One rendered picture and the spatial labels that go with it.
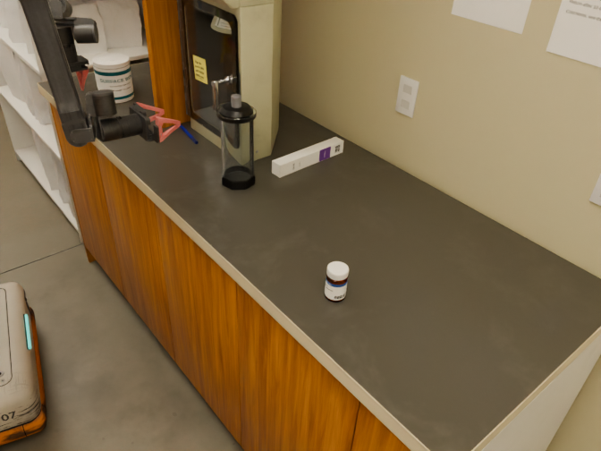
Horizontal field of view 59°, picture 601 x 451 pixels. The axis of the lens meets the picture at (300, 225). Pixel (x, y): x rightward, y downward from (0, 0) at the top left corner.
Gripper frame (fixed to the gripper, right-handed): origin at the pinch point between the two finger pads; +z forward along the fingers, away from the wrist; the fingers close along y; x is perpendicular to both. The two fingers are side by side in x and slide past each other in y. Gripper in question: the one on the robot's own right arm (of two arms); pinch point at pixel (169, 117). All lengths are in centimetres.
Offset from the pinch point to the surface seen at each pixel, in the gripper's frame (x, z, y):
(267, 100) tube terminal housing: -1.4, 30.4, -4.5
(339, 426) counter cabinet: 44, -2, -81
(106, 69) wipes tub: 4, 6, 61
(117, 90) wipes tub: 12, 9, 60
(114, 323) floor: 113, -8, 50
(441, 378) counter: 21, 8, -95
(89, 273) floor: 111, -5, 89
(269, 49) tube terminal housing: -16.8, 30.0, -4.9
